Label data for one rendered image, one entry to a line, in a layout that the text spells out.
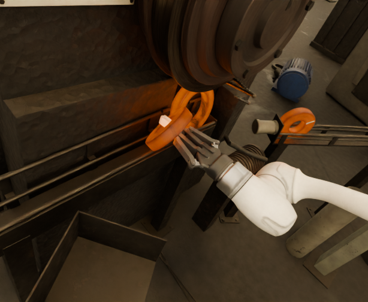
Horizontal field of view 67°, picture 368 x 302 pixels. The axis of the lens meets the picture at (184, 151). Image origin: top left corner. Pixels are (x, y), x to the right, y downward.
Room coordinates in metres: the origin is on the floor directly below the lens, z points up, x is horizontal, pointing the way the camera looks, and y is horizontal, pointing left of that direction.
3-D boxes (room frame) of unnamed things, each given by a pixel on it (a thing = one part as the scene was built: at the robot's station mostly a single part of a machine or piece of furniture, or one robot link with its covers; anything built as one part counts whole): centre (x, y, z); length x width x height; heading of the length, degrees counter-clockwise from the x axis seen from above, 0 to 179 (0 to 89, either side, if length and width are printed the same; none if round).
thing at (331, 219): (0.98, -0.80, 0.26); 0.12 x 0.12 x 0.52
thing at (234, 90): (0.93, -0.09, 0.68); 0.11 x 0.08 x 0.24; 59
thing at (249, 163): (0.94, -0.26, 0.27); 0.22 x 0.13 x 0.53; 149
